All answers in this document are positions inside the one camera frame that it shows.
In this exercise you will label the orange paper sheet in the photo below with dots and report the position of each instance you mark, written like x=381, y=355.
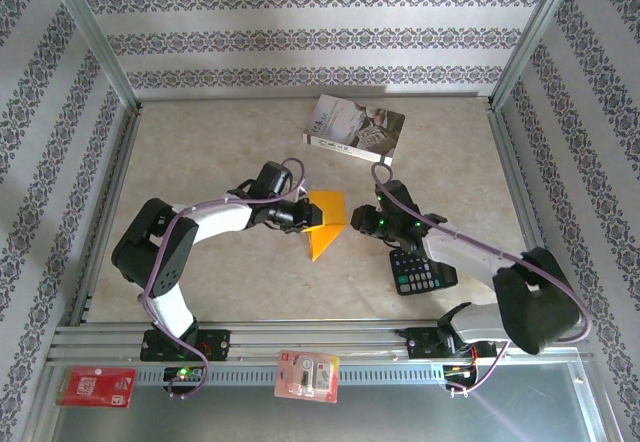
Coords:
x=332, y=207

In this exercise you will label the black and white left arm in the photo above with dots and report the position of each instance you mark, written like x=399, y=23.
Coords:
x=150, y=262

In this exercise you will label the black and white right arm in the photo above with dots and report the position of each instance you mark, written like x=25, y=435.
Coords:
x=535, y=307

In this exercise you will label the black calculator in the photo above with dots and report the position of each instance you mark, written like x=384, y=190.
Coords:
x=417, y=274

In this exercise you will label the white book with photo cover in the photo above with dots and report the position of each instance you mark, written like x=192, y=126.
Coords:
x=355, y=129

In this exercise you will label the pink blister pack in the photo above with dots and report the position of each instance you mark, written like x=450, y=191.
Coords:
x=306, y=377

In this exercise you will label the circuit board with green LED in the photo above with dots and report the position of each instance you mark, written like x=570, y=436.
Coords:
x=184, y=373

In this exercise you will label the grey metal shelf panel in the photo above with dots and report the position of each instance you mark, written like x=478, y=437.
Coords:
x=450, y=412

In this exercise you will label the red flat package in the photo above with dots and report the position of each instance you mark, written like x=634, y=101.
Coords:
x=95, y=387

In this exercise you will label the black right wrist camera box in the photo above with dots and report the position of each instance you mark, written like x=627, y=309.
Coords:
x=395, y=202

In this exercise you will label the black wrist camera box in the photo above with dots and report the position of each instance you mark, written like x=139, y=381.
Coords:
x=272, y=178
x=395, y=202

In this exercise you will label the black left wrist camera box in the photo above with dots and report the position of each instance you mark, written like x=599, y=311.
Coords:
x=272, y=178

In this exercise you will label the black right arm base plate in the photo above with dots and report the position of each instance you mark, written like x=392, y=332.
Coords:
x=420, y=342

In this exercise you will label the long aluminium mounting rail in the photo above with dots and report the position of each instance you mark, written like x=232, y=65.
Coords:
x=320, y=337

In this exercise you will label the aluminium side rail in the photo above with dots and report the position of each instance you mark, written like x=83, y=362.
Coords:
x=107, y=212
x=525, y=212

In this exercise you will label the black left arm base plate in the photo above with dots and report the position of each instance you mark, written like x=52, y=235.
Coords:
x=220, y=344

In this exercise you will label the aluminium frame post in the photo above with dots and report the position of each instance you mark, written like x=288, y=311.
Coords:
x=90, y=32
x=535, y=32

